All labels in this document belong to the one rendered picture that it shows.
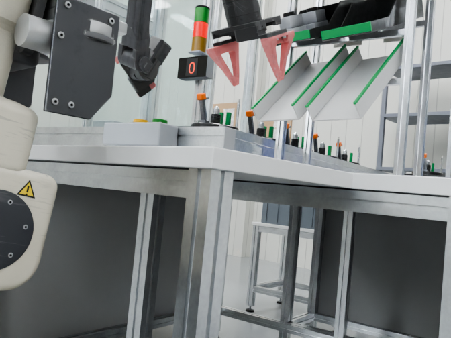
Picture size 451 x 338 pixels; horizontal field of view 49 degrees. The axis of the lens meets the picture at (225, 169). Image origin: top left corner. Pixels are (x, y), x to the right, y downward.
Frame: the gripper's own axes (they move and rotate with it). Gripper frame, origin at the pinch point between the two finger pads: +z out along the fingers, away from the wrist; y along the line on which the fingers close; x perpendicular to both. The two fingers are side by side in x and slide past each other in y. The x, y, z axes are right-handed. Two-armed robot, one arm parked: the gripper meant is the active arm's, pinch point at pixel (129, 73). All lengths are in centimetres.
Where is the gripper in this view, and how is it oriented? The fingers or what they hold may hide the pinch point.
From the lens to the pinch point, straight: 164.7
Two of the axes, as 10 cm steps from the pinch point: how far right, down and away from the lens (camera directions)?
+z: -4.4, -1.3, 8.9
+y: -4.9, -7.9, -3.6
